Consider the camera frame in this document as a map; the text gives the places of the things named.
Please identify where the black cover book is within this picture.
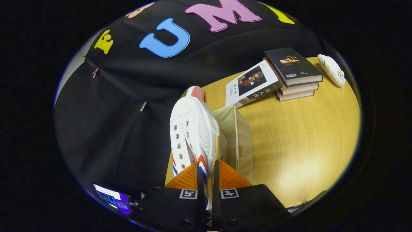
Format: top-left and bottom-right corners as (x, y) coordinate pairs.
(264, 47), (323, 87)

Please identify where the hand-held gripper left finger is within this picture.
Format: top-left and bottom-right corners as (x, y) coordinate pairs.
(137, 161), (206, 232)

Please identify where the beige fabric storage box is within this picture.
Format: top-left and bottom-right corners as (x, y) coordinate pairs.
(165, 104), (254, 186)

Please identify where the white striped canvas shoe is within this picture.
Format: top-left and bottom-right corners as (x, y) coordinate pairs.
(169, 95), (220, 210)

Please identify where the monitor screen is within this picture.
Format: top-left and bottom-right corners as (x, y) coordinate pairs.
(93, 183), (132, 216)

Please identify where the white portrait cover book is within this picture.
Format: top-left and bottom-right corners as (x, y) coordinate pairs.
(225, 60), (283, 109)

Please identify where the white plush pouch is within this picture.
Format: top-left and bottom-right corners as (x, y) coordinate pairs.
(317, 54), (345, 92)

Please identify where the watermelon slice toy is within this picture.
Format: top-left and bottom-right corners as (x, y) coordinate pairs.
(180, 86), (205, 102)

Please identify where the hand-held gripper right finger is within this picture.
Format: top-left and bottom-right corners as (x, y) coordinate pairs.
(211, 159), (290, 231)

